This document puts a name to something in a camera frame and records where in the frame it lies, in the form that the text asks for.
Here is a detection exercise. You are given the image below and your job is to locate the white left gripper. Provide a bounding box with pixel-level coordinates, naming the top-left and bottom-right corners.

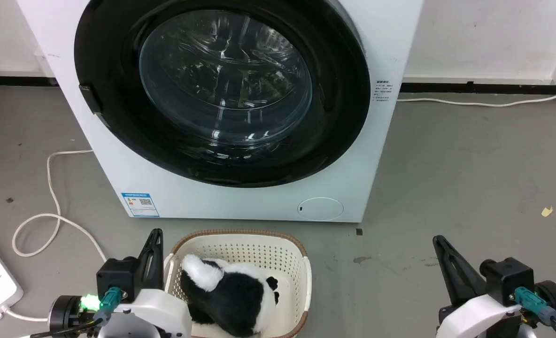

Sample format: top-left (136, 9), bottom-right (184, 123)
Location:
top-left (99, 229), bottom-right (193, 338)

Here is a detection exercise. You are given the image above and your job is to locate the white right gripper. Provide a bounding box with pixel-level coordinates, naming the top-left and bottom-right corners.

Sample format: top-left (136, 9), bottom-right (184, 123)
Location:
top-left (432, 235), bottom-right (524, 338)

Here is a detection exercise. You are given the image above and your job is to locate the white front-load washing machine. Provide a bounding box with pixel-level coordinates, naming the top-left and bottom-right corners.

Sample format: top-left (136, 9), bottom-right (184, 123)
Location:
top-left (16, 0), bottom-right (425, 223)

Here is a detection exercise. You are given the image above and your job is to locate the black round washer door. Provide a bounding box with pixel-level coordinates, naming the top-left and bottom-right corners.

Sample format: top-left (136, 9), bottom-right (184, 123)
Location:
top-left (74, 0), bottom-right (371, 188)

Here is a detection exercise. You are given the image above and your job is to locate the blue energy label sticker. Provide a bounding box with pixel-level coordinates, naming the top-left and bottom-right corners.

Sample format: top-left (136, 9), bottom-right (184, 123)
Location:
top-left (121, 192), bottom-right (160, 218)

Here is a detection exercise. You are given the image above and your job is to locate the white plastic laundry basket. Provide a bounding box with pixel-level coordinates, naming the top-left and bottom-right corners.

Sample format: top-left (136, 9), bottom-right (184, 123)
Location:
top-left (164, 229), bottom-right (312, 338)

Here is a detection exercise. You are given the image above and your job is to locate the black and white plush toy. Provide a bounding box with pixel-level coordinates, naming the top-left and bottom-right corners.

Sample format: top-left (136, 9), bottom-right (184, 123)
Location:
top-left (180, 254), bottom-right (280, 338)

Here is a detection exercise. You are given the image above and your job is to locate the round white filter cover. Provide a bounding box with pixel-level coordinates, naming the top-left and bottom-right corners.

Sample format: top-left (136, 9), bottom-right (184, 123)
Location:
top-left (298, 197), bottom-right (344, 221)

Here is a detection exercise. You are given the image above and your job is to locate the small printed text sticker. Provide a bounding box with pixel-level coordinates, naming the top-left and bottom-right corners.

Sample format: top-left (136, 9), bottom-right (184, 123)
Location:
top-left (375, 80), bottom-right (395, 103)

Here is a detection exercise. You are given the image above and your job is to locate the black cable with teal plug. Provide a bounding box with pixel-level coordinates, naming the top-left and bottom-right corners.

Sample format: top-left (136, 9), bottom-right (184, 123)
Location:
top-left (28, 287), bottom-right (123, 338)
top-left (514, 287), bottom-right (556, 338)

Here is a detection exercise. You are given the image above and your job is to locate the long looping white power cord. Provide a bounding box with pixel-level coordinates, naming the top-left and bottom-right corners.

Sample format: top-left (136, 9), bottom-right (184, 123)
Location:
top-left (12, 149), bottom-right (108, 262)

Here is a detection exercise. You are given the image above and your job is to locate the thin white cable at wall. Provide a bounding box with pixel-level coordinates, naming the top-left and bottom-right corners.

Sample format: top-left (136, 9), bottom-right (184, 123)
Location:
top-left (397, 87), bottom-right (556, 108)

